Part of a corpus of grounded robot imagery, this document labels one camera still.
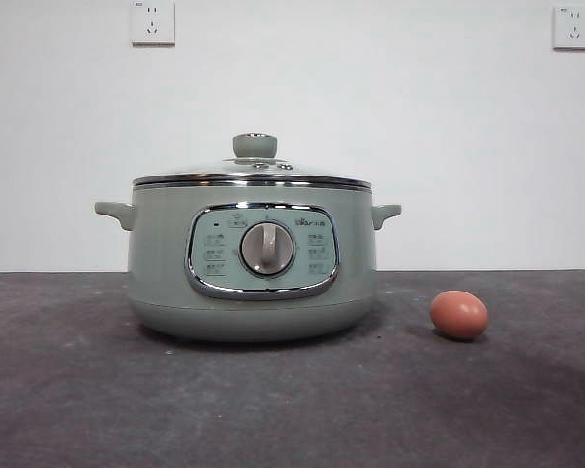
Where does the glass lid with green knob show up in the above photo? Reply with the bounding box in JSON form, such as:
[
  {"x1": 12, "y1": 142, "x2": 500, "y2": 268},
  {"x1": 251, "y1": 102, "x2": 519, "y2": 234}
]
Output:
[{"x1": 131, "y1": 132, "x2": 372, "y2": 189}]

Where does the brown egg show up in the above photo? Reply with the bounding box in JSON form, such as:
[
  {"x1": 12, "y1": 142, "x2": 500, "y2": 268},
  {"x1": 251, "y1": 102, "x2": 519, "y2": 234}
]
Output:
[{"x1": 429, "y1": 290, "x2": 490, "y2": 341}]

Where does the sage green electric pot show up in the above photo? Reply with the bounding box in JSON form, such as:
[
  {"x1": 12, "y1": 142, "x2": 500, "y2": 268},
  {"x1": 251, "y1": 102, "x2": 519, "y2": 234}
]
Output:
[{"x1": 93, "y1": 186, "x2": 403, "y2": 344}]

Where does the white wall socket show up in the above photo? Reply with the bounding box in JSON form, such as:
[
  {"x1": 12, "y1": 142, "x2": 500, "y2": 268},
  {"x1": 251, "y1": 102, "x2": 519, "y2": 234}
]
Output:
[
  {"x1": 552, "y1": 5, "x2": 585, "y2": 52},
  {"x1": 130, "y1": 0, "x2": 176, "y2": 48}
]

